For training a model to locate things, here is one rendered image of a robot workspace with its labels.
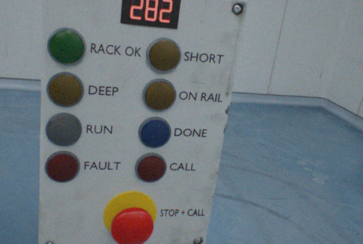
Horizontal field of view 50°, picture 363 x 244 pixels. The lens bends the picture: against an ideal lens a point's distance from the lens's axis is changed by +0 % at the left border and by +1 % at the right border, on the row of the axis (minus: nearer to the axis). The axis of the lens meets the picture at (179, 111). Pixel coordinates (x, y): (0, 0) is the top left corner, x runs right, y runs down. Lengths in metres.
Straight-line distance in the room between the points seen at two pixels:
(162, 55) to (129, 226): 0.16
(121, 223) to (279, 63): 4.24
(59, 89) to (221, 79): 0.14
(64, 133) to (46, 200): 0.07
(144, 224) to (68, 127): 0.11
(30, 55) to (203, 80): 3.72
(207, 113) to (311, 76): 4.44
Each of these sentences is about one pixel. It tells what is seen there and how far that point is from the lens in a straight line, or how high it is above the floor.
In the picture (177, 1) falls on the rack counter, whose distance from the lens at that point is 0.33.
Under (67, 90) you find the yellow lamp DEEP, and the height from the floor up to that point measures 1.09.
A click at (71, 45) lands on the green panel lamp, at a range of 0.32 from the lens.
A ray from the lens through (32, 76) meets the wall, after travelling 4.08.
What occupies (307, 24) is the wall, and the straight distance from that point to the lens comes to 4.61.
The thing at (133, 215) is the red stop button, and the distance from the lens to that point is 0.36.
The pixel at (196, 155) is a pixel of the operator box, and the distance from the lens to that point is 0.38.
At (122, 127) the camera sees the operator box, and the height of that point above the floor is 1.06.
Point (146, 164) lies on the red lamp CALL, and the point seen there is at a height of 1.03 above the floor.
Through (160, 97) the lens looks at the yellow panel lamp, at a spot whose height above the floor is 1.09.
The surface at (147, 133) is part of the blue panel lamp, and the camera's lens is 0.35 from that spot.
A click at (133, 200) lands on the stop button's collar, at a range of 0.38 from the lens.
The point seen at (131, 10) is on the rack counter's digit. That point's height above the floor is 1.16.
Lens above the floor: 1.19
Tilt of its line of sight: 18 degrees down
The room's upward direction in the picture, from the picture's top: 8 degrees clockwise
